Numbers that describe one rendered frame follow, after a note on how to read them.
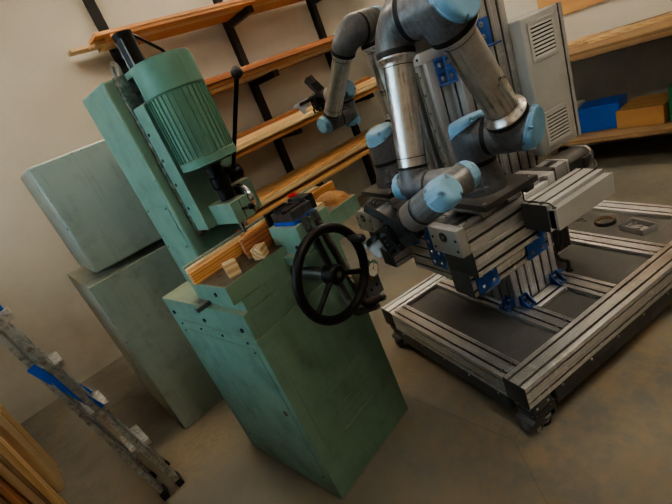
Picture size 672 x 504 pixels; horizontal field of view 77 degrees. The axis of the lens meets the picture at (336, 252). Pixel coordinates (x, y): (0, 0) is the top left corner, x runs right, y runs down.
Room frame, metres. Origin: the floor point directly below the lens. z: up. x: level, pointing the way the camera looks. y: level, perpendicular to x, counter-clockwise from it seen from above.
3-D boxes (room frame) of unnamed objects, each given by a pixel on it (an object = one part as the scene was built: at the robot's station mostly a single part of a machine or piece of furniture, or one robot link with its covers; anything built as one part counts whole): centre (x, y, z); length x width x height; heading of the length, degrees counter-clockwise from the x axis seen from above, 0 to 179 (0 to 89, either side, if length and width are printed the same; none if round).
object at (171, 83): (1.36, 0.25, 1.35); 0.18 x 0.18 x 0.31
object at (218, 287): (1.32, 0.12, 0.87); 0.61 x 0.30 x 0.06; 129
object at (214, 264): (1.42, 0.17, 0.92); 0.67 x 0.02 x 0.04; 129
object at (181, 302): (1.45, 0.33, 0.76); 0.57 x 0.45 x 0.09; 39
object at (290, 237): (1.25, 0.07, 0.91); 0.15 x 0.14 x 0.09; 129
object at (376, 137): (1.71, -0.35, 0.98); 0.13 x 0.12 x 0.14; 124
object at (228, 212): (1.37, 0.26, 1.03); 0.14 x 0.07 x 0.09; 39
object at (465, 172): (0.97, -0.32, 0.97); 0.11 x 0.11 x 0.08; 36
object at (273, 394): (1.45, 0.33, 0.35); 0.58 x 0.45 x 0.71; 39
